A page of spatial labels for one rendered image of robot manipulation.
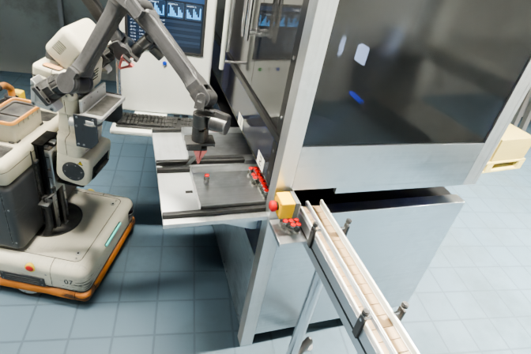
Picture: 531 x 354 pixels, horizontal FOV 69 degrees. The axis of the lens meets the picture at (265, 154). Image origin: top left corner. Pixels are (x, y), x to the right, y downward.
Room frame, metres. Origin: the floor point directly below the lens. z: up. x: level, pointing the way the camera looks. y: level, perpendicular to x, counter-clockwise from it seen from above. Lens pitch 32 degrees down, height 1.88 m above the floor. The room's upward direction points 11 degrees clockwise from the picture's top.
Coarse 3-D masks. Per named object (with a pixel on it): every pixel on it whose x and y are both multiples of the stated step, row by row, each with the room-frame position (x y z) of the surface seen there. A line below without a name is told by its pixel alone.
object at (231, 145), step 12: (228, 132) 1.75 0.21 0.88; (240, 132) 1.78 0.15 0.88; (216, 144) 1.62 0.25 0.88; (228, 144) 1.64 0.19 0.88; (240, 144) 1.66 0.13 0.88; (192, 156) 1.43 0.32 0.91; (204, 156) 1.45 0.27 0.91; (216, 156) 1.47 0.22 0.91; (228, 156) 1.49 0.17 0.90; (240, 156) 1.52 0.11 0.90; (252, 156) 1.54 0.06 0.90
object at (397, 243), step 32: (224, 224) 1.65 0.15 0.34; (352, 224) 1.31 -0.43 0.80; (384, 224) 1.38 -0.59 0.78; (416, 224) 1.45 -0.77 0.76; (448, 224) 1.53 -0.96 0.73; (224, 256) 1.57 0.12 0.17; (288, 256) 1.20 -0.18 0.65; (384, 256) 1.41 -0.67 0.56; (416, 256) 1.50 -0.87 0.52; (288, 288) 1.22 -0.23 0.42; (384, 288) 1.45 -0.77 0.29; (288, 320) 1.24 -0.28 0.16; (320, 320) 1.32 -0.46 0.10
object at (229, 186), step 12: (192, 168) 1.35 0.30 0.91; (204, 168) 1.37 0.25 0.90; (216, 168) 1.39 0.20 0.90; (228, 168) 1.41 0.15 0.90; (240, 168) 1.43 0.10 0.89; (192, 180) 1.28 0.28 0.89; (216, 180) 1.33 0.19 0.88; (228, 180) 1.34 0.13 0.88; (240, 180) 1.36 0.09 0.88; (204, 192) 1.23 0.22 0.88; (216, 192) 1.25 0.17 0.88; (228, 192) 1.26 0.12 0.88; (240, 192) 1.28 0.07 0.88; (252, 192) 1.29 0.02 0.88; (204, 204) 1.16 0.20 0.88; (216, 204) 1.13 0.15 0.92; (228, 204) 1.15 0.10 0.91; (240, 204) 1.17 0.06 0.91; (252, 204) 1.19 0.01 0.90; (264, 204) 1.21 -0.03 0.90
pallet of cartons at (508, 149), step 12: (516, 132) 3.81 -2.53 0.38; (504, 144) 3.56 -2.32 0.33; (516, 144) 3.65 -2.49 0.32; (528, 144) 3.74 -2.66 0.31; (492, 156) 3.54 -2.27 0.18; (504, 156) 3.61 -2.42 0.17; (516, 156) 3.70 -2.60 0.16; (492, 168) 3.60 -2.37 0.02; (504, 168) 3.65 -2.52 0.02; (516, 168) 3.74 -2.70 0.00
